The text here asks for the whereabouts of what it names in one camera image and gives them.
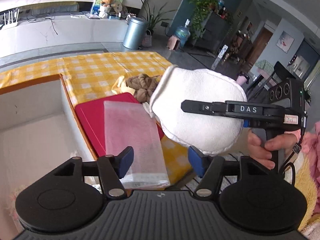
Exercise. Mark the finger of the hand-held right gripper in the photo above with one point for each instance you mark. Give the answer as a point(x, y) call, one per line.
point(200, 107)
point(246, 123)

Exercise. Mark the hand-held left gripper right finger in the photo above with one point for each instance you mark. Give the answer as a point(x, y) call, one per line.
point(196, 161)

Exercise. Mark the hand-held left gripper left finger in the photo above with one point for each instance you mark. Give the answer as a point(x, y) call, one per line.
point(126, 160)

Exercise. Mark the white padded mitt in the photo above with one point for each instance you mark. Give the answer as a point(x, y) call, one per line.
point(200, 87)

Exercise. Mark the translucent foam pouch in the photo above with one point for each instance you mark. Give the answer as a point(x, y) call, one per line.
point(135, 130)

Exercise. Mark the brown fluffy towel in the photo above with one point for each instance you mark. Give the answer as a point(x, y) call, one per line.
point(142, 87)

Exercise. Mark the yellow cloth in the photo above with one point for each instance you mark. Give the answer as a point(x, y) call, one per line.
point(120, 86)

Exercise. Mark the orange cardboard box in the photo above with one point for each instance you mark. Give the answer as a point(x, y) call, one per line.
point(37, 130)

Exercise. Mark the pink white knit piece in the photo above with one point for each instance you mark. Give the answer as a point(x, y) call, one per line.
point(13, 195)

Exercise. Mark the person's right hand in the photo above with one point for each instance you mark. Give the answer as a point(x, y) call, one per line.
point(257, 152)

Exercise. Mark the wrist watch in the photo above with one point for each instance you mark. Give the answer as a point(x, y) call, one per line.
point(296, 148)

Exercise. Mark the black chair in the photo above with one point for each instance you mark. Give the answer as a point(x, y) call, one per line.
point(280, 67)

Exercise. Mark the wooden door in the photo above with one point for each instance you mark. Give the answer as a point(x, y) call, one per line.
point(260, 47)

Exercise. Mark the pink space heater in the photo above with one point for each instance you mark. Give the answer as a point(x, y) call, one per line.
point(173, 43)

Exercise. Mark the blue water bottle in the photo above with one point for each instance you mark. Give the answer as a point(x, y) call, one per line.
point(182, 33)

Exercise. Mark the dark grey cabinet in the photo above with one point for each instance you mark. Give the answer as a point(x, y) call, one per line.
point(215, 32)

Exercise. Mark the yellow fluffy clothing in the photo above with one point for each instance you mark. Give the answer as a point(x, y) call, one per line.
point(306, 187)

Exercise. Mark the woven basket planter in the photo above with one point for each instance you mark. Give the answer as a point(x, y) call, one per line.
point(147, 38)

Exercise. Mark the yellow checked tablecloth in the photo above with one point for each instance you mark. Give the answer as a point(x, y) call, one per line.
point(100, 70)

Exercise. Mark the grey metal trash can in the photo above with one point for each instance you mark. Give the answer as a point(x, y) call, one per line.
point(135, 33)

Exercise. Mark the long-leaf potted plant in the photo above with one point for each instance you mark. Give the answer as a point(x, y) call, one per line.
point(155, 17)

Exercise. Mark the hanging vine plant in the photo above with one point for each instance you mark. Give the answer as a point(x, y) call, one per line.
point(202, 5)

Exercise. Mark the round paper hand fan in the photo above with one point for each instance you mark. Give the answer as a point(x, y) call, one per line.
point(118, 8)

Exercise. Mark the white marble television cabinet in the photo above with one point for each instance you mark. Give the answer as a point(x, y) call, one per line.
point(75, 32)

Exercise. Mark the brown teddy bear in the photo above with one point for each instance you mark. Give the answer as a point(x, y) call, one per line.
point(107, 0)

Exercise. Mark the white router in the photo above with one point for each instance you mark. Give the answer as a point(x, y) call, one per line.
point(10, 26)

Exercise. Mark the pink wall painting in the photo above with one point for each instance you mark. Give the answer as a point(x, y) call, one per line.
point(284, 42)

